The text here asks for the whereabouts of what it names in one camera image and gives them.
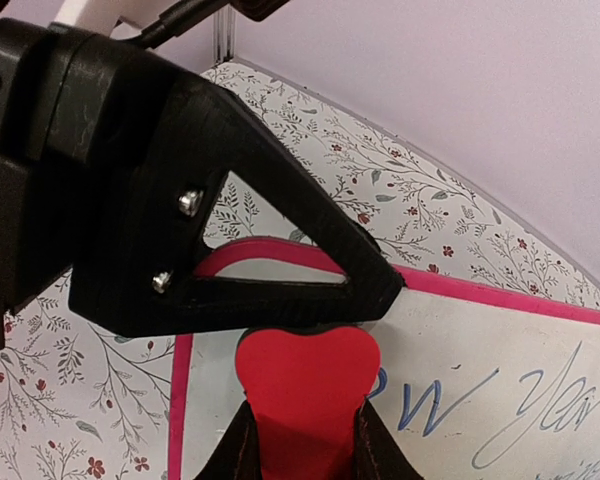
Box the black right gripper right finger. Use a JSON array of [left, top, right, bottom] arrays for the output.
[[348, 398, 423, 480]]

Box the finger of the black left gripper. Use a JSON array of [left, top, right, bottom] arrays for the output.
[[68, 72, 403, 338]]

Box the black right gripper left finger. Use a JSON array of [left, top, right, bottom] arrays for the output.
[[195, 401, 263, 480]]

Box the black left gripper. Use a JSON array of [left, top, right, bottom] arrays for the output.
[[0, 18, 178, 349]]

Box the red black whiteboard eraser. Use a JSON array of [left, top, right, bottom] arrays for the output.
[[235, 326, 381, 479]]

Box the pink framed whiteboard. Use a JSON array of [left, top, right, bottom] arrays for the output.
[[165, 268, 600, 479]]

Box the floral patterned table mat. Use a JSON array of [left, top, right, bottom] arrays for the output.
[[0, 63, 600, 479]]

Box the left aluminium corner post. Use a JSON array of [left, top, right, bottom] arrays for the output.
[[213, 6, 236, 65]]

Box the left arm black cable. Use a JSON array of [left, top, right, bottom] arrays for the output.
[[109, 0, 291, 51]]

